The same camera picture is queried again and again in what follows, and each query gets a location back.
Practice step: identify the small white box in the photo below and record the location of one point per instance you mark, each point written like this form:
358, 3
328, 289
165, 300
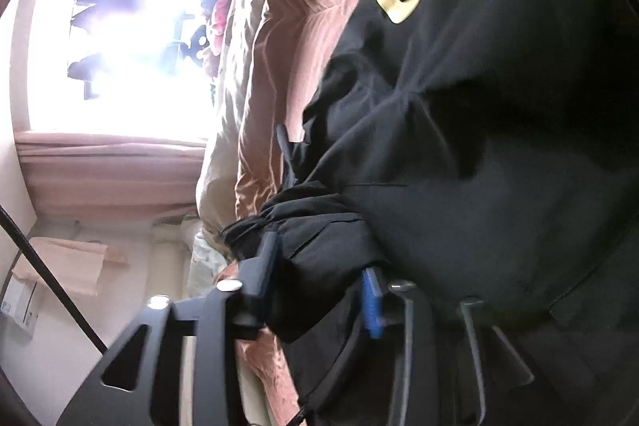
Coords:
17, 306

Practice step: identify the beige blanket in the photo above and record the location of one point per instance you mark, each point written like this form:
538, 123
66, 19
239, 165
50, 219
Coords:
229, 106

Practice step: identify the brown bed sheet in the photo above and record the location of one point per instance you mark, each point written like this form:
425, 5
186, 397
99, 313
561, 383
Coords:
309, 31

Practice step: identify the beige cardboard box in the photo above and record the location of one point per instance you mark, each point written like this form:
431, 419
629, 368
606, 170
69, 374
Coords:
65, 266

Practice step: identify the white pillow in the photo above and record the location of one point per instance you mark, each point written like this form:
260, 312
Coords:
204, 256

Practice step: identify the large black garment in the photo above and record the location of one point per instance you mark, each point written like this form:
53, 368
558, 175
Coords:
474, 131

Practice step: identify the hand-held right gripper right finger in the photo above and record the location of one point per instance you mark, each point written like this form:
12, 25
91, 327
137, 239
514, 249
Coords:
372, 306

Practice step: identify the pink curtain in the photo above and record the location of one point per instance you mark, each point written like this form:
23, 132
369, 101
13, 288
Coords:
100, 176

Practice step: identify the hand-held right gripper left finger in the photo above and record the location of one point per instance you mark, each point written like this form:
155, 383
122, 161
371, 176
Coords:
259, 271

